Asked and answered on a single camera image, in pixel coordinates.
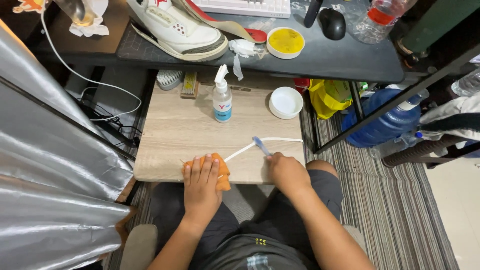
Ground person's dark shorts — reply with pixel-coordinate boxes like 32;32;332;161
150;169;344;270

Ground glass cup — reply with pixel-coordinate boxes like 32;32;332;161
54;0;99;27

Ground black desk mat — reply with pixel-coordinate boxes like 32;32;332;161
115;0;405;84

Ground white shoelace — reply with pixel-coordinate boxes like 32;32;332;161
223;137;304;163

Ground black cables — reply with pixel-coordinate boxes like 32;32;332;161
73;95;143;148

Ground small wooden board table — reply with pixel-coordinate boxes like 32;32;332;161
133;77;306;185

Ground white keyboard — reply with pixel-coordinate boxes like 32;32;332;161
191;0;292;19

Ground silver reflective sheet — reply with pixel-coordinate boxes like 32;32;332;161
0;19;136;270

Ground red shoe insole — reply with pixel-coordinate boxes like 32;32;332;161
173;0;268;44

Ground white sneaker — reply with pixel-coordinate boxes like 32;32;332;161
126;0;229;62

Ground clear plastic bottle red label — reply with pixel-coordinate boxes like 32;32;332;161
352;0;418;45

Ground wooden bristle brush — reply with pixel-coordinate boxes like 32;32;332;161
180;71;199;100

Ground black handle tool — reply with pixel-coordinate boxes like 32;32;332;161
303;0;324;29

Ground orange cloth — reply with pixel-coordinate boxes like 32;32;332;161
181;152;232;192

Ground orange sticker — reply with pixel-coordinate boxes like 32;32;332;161
12;0;46;15

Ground grey chair seat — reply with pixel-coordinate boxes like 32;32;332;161
119;224;159;270

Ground black computer mouse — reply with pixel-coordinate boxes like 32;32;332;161
318;8;347;41

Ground red container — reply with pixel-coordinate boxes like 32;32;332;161
293;78;311;94

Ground white scrub brush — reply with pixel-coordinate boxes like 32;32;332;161
156;70;184;91

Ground person's grey shirt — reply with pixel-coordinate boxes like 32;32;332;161
204;233;312;270

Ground large blue water jug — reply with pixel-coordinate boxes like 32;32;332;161
341;88;430;148

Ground person's right hand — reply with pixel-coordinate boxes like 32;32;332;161
266;152;312;199

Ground white round lid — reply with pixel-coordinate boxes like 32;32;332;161
268;86;304;120

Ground black metal desk frame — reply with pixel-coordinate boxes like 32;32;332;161
310;41;480;155

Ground blue toothbrush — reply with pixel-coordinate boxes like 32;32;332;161
252;136;273;157

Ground white tub of yellow paste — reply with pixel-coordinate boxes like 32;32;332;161
266;26;306;60

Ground person's left hand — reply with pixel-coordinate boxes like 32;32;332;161
182;153;223;220

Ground clear water bottle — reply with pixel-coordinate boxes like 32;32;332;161
451;68;480;98

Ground yellow plastic bag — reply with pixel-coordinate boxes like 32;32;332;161
308;79;357;120

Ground clear spray bottle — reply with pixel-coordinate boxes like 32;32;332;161
212;64;233;124

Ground white cable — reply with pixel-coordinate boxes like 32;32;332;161
40;0;143;122

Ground white tissue under glass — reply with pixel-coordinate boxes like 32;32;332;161
68;0;110;38

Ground pile of clothes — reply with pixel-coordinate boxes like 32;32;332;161
417;94;480;142

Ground crumpled white tissue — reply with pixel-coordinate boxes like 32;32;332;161
229;39;265;82

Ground small clear plastic bottle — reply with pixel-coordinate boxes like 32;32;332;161
368;131;424;160

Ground striped rug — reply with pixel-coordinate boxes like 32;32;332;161
102;101;460;270

